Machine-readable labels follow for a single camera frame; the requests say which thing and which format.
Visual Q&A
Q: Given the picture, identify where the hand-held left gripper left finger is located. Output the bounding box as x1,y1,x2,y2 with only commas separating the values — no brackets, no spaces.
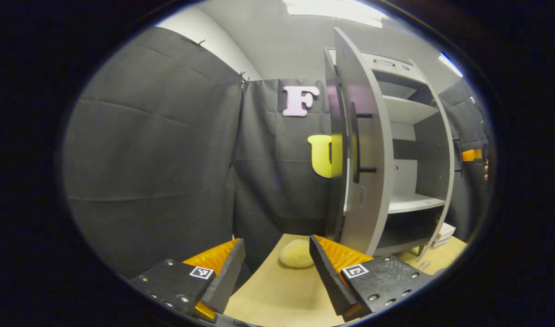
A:
130,238,246,324

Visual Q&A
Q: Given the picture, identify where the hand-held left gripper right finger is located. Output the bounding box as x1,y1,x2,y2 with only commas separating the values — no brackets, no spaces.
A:
309,234,434,322

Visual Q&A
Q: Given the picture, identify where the grey cabinet door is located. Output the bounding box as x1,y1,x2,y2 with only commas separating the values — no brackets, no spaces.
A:
409,59,456,262
324,27,394,257

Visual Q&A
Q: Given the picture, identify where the round yellow coaster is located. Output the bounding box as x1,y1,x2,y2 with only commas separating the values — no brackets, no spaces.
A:
279,239,315,268

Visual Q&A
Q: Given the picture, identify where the grey cabinet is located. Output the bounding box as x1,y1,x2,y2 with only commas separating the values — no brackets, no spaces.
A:
363,48,450,257

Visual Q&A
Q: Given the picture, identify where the small ceiling light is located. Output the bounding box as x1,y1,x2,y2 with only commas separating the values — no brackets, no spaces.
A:
438,52,464,78

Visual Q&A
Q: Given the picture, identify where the black backdrop cloth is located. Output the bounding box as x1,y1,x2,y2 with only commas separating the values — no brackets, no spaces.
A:
62,26,493,278

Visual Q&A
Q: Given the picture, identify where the large ceiling light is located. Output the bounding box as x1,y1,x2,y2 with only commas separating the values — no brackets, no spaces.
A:
282,0,389,29

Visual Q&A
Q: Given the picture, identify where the black right door handle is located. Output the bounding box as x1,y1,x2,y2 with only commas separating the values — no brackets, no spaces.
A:
453,138,464,177

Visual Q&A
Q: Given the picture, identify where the black door handle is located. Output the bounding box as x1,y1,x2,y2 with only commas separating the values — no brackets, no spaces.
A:
453,138,464,177
351,102,378,183

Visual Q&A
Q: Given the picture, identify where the black left door handle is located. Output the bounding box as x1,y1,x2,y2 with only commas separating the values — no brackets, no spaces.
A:
351,102,378,183

